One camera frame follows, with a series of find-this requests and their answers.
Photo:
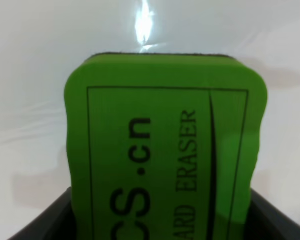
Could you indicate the green foam whiteboard eraser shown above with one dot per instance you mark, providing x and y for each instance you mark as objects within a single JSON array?
[{"x": 162, "y": 146}]

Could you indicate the white aluminium-framed whiteboard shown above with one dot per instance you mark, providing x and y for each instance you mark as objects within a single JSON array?
[{"x": 42, "y": 42}]

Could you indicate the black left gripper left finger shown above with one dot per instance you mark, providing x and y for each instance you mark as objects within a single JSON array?
[{"x": 54, "y": 223}]

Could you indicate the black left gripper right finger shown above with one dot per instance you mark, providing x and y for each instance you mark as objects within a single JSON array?
[{"x": 266, "y": 222}]

